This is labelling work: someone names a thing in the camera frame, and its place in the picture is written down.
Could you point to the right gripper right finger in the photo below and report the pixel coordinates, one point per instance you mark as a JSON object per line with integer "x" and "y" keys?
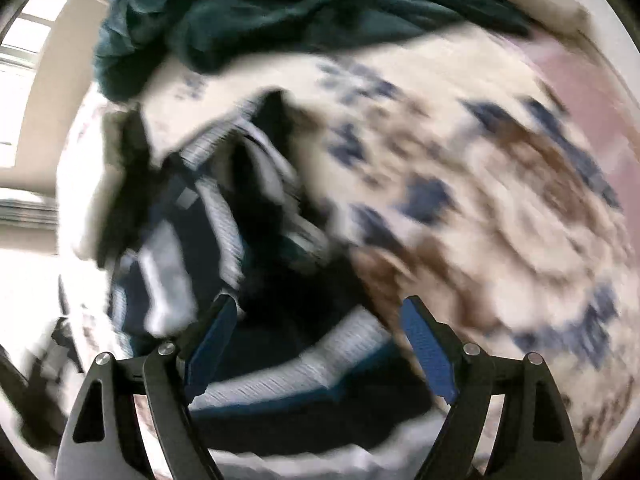
{"x": 534, "y": 438}

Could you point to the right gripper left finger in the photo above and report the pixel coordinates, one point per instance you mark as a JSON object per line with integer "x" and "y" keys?
{"x": 102, "y": 438}

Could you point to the navy striped knit sweater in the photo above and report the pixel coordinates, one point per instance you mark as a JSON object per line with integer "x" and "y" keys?
{"x": 296, "y": 362}

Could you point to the floral bed quilt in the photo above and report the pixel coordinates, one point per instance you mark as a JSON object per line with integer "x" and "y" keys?
{"x": 443, "y": 167}

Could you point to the white window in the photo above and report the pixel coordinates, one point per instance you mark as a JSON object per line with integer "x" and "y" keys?
{"x": 21, "y": 49}

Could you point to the dark teal fleece blanket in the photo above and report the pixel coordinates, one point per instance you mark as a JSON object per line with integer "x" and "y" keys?
{"x": 206, "y": 35}

